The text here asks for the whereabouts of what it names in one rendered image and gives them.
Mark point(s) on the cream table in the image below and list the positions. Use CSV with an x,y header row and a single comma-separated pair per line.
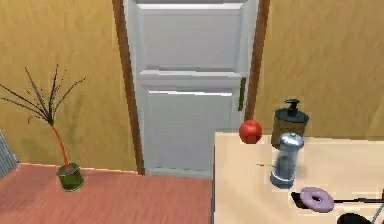
x,y
246,186

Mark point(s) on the red apple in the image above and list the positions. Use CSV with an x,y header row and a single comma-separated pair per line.
x,y
250,132

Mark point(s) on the black round object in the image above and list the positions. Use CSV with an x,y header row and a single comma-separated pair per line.
x,y
351,219

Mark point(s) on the olive bottle black pump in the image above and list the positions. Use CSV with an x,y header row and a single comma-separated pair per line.
x,y
288,122

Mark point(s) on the grey slatted object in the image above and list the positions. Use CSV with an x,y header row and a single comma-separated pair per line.
x,y
6,156

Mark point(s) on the glass and silver grinder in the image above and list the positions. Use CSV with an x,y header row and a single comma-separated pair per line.
x,y
286,160

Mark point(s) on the white panelled room door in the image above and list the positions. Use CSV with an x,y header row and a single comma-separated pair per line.
x,y
190,50

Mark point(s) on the spiky house plant green pot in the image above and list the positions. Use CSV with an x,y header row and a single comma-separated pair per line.
x,y
69,177

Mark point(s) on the yellow pencil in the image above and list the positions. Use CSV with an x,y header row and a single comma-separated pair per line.
x,y
265,164

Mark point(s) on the grey thin rod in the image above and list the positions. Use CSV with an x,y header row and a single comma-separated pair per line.
x,y
377,214

